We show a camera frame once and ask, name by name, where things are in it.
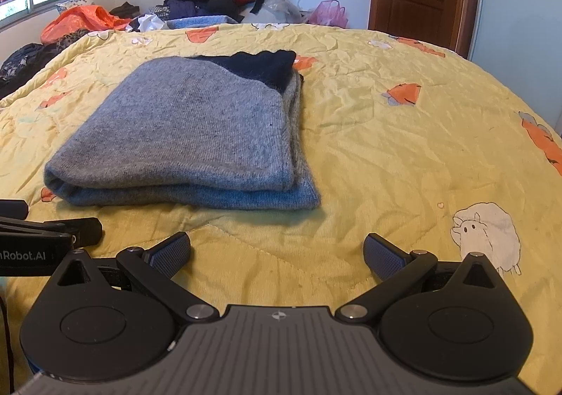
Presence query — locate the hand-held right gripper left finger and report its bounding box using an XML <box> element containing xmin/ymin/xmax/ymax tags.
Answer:
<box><xmin>47</xmin><ymin>232</ymin><xmax>219</xmax><ymax>325</ymax></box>

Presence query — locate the orange plastic bag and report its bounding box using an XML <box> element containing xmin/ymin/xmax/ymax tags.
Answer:
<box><xmin>40</xmin><ymin>5</ymin><xmax>132</xmax><ymax>45</ymax></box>

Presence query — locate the window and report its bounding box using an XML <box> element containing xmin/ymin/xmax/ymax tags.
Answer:
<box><xmin>0</xmin><ymin>0</ymin><xmax>75</xmax><ymax>29</ymax></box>

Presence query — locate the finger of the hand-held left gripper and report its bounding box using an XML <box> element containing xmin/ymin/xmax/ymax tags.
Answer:
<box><xmin>0</xmin><ymin>200</ymin><xmax>29</xmax><ymax>220</ymax></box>
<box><xmin>0</xmin><ymin>217</ymin><xmax>104</xmax><ymax>247</ymax></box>

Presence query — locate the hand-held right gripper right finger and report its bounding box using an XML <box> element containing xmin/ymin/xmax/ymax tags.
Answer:
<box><xmin>336</xmin><ymin>232</ymin><xmax>514</xmax><ymax>325</ymax></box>

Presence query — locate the dark patterned cloth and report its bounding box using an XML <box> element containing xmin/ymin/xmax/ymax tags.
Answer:
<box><xmin>0</xmin><ymin>28</ymin><xmax>84</xmax><ymax>99</ymax></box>

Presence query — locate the grey sweater with navy sleeves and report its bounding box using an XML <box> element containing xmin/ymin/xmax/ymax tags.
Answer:
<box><xmin>43</xmin><ymin>50</ymin><xmax>322</xmax><ymax>211</ymax></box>

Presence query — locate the light blue knit garment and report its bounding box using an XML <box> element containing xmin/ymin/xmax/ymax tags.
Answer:
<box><xmin>167</xmin><ymin>15</ymin><xmax>240</xmax><ymax>31</ymax></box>

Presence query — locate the clear plastic bag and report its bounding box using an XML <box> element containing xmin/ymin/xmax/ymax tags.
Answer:
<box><xmin>259</xmin><ymin>0</ymin><xmax>303</xmax><ymax>25</ymax></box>

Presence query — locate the floral white pillow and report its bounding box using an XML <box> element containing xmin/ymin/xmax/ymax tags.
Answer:
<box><xmin>56</xmin><ymin>0</ymin><xmax>95</xmax><ymax>14</ymax></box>

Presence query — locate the yellow carrot print quilt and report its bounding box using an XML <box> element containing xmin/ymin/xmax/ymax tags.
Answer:
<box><xmin>0</xmin><ymin>24</ymin><xmax>562</xmax><ymax>395</ymax></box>

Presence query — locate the white crumpled plastic wrap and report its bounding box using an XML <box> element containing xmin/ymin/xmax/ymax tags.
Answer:
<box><xmin>127</xmin><ymin>14</ymin><xmax>168</xmax><ymax>32</ymax></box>

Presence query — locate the pink plastic bag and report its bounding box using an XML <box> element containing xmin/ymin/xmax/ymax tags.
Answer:
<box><xmin>307</xmin><ymin>0</ymin><xmax>349</xmax><ymax>29</ymax></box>

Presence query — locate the dark brown cloth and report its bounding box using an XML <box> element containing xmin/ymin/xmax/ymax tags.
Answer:
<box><xmin>110</xmin><ymin>2</ymin><xmax>141</xmax><ymax>20</ymax></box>

